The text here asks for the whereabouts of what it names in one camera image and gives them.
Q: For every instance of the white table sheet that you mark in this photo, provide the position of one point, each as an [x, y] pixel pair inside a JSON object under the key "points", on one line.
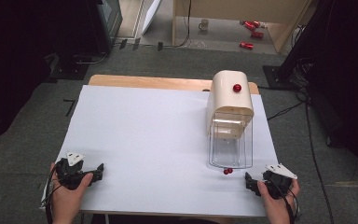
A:
{"points": [[143, 143]]}

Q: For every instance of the red can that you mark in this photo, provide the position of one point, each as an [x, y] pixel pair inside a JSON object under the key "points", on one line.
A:
{"points": [[249, 25], [257, 34], [246, 45], [256, 23]]}

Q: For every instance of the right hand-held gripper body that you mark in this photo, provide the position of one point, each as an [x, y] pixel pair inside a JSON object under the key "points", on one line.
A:
{"points": [[278, 183]]}

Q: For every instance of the grey mug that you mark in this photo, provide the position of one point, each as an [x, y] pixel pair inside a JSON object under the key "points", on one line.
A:
{"points": [[203, 25]]}

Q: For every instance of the clear plastic container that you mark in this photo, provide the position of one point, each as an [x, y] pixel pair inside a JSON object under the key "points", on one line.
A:
{"points": [[230, 152]]}

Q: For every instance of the black stand base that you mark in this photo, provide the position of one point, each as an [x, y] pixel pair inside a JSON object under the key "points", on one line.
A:
{"points": [[276, 77], [70, 70]]}

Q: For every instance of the light wooden shelf unit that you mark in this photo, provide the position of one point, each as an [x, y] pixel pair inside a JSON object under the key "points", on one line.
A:
{"points": [[230, 9]]}

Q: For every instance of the dark curtain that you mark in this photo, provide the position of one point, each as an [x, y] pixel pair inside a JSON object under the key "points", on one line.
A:
{"points": [[18, 56], [348, 77]]}

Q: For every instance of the small red ball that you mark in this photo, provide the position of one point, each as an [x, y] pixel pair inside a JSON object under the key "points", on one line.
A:
{"points": [[226, 171], [230, 170]]}

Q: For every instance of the cream dispenser with red knob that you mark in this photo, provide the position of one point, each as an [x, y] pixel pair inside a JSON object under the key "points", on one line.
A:
{"points": [[230, 99]]}

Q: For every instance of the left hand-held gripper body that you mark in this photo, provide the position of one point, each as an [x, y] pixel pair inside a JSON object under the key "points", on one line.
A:
{"points": [[70, 175]]}

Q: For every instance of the person's right hand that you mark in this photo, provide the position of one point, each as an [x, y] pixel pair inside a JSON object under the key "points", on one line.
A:
{"points": [[279, 208]]}

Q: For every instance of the person's left hand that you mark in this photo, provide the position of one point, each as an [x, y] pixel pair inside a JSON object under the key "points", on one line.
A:
{"points": [[66, 200]]}

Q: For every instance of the white leaning board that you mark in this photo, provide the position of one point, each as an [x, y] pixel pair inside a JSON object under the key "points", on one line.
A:
{"points": [[150, 14]]}

